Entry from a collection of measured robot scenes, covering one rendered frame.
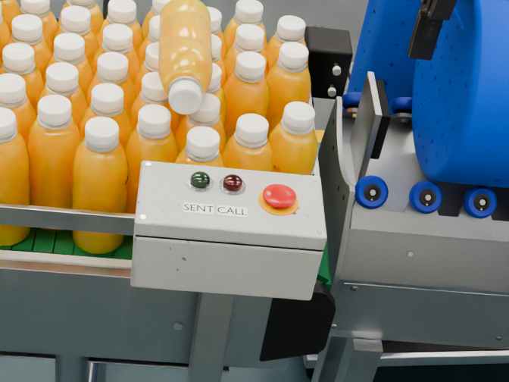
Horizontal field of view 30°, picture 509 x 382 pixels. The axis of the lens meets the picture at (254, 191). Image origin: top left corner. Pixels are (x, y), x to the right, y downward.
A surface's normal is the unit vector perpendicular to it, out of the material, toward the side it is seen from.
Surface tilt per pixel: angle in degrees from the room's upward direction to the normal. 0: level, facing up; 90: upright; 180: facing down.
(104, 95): 0
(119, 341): 90
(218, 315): 90
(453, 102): 90
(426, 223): 52
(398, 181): 0
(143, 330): 90
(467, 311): 110
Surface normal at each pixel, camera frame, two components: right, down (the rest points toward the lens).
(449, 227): 0.10, 0.07
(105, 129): 0.13, -0.74
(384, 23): -0.87, 0.23
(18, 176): 0.78, 0.49
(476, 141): 0.02, 0.66
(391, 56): -0.71, 0.40
